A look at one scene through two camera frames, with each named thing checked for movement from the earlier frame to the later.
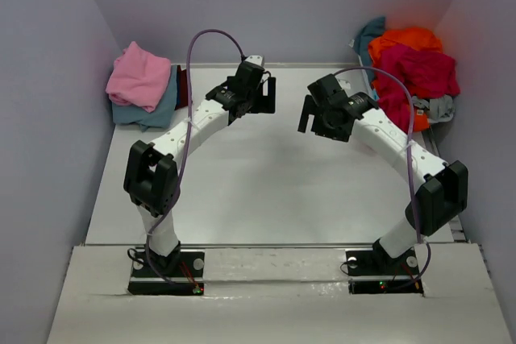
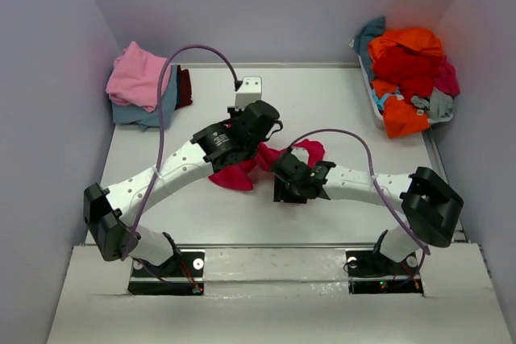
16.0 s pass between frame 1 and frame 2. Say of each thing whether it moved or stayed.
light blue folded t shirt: stayed
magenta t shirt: moved
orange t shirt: stayed
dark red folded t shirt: stayed
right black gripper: moved
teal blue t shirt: stayed
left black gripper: moved
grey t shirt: stayed
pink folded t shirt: stayed
